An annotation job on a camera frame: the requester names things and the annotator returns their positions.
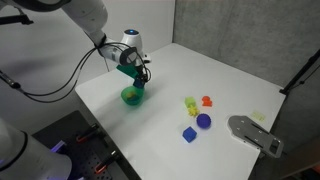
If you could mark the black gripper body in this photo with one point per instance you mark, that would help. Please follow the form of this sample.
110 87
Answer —
140 68

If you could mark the dark blue toy block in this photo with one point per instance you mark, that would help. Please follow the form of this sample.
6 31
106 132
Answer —
139 84

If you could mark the yellow spiky toy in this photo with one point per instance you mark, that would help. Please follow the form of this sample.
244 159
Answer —
193 111

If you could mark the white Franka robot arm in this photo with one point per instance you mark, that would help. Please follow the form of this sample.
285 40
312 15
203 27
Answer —
90 13

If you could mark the yellow toy block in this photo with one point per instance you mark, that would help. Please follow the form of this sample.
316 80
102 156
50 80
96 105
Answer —
130 95

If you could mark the green plastic bowl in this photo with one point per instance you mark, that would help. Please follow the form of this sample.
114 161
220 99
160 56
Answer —
133 101

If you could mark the orange toy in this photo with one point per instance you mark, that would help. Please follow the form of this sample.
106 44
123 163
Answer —
206 101

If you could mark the royal blue toy cube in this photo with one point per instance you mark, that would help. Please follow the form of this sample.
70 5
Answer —
189 134

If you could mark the light green small cube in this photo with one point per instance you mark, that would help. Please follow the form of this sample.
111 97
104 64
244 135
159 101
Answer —
190 101

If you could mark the purple ball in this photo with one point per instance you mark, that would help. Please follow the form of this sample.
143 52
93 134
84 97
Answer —
203 120

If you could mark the black breadboard base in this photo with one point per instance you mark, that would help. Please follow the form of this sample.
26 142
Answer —
76 156

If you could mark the pale yellow sticker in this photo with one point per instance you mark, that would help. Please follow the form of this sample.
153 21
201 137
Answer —
257 115

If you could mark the gray metal plate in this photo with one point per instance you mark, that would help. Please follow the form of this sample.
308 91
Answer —
255 135

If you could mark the black stand pole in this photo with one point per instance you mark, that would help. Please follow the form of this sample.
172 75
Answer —
300 73

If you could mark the black mount bar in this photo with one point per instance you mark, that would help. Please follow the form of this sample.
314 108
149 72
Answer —
16 20

